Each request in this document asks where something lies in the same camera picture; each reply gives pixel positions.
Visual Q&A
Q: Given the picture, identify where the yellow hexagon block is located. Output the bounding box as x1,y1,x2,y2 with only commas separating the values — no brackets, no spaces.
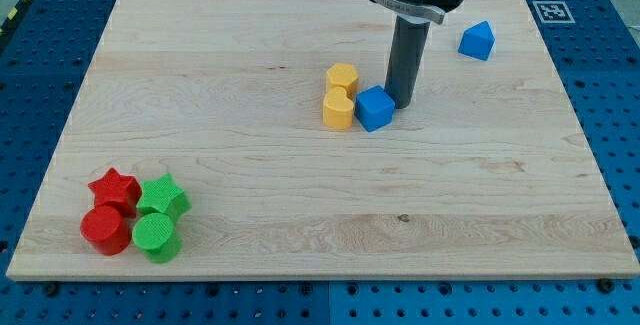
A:
326,62,360,100

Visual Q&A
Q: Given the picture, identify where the red star block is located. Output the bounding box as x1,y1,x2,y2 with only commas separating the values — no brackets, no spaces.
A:
88,168,142,218

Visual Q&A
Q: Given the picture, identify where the green cylinder block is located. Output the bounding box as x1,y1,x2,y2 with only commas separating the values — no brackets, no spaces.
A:
132,213,182,264

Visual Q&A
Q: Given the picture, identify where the blue cube block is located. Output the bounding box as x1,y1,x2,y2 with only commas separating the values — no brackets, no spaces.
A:
355,86,395,132

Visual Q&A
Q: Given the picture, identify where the green star block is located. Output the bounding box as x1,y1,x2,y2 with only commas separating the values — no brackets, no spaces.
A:
136,173,192,222

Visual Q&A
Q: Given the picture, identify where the yellow heart block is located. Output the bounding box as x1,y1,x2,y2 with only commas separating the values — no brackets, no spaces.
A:
322,87,355,130

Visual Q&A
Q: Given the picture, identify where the wooden board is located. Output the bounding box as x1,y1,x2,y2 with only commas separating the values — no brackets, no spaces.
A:
7,0,639,282

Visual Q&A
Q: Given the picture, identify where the white fiducial marker tag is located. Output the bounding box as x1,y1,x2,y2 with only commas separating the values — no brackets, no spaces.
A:
533,0,575,24

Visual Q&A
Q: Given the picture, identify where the red cylinder block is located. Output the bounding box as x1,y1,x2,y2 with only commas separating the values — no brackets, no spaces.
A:
80,206,131,256

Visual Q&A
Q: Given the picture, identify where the yellow black hazard tape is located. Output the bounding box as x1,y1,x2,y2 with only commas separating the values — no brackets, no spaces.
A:
1,0,35,38

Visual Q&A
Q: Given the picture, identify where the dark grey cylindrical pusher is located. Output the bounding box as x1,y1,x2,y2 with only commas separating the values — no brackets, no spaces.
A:
384,16,430,109

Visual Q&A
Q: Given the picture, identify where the blue pentagon block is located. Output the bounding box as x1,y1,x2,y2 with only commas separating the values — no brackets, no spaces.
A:
458,21,495,61

